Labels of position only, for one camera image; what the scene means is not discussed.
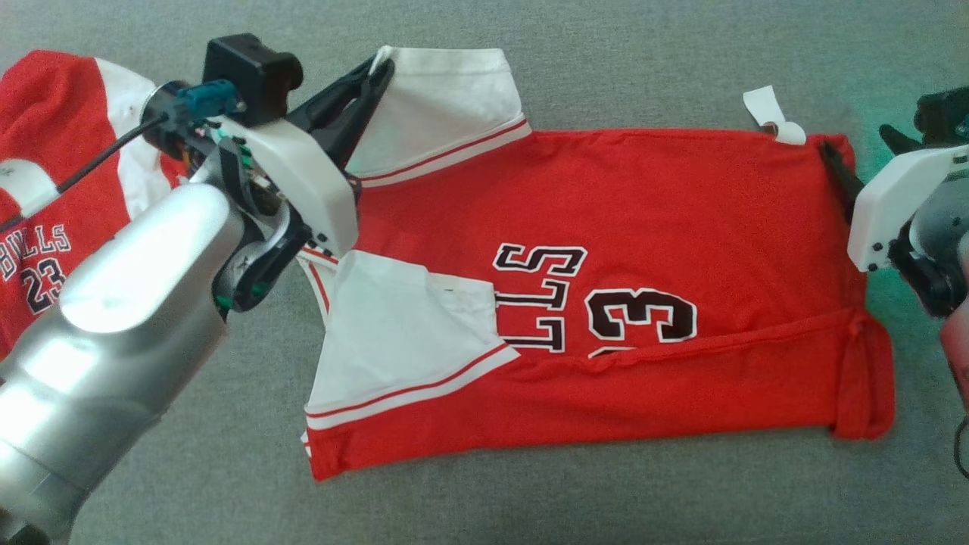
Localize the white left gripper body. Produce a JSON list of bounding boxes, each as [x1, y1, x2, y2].
[[185, 116, 361, 313]]

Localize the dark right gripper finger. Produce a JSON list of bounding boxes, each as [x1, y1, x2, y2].
[[878, 124, 921, 157], [819, 140, 865, 226]]

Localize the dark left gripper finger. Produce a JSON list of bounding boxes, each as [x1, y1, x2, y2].
[[288, 61, 376, 134], [307, 59, 396, 170]]

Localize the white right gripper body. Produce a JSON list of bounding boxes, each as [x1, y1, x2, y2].
[[846, 144, 969, 275]]

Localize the red and white Bulls jersey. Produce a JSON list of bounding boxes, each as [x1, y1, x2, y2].
[[299, 45, 896, 482]]

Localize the red shorts with white trim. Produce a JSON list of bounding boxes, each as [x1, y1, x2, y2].
[[0, 49, 190, 360]]

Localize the large grey sofa seat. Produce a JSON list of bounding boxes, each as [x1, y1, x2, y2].
[[0, 0, 969, 545]]

